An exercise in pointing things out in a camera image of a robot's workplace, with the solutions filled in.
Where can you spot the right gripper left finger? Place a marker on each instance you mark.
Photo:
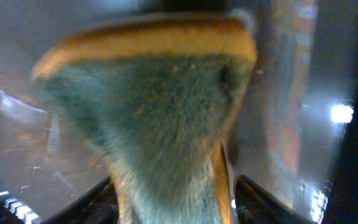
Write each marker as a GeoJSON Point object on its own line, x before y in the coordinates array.
{"type": "Point", "coordinates": [97, 206]}

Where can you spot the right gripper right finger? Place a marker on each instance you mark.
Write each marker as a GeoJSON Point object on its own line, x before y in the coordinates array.
{"type": "Point", "coordinates": [255, 206]}

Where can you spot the green yellow scrub sponge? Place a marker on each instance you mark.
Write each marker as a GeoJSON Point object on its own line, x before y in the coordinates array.
{"type": "Point", "coordinates": [156, 100]}

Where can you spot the black rectangular tray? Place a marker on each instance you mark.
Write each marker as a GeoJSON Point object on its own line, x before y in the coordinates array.
{"type": "Point", "coordinates": [286, 137]}

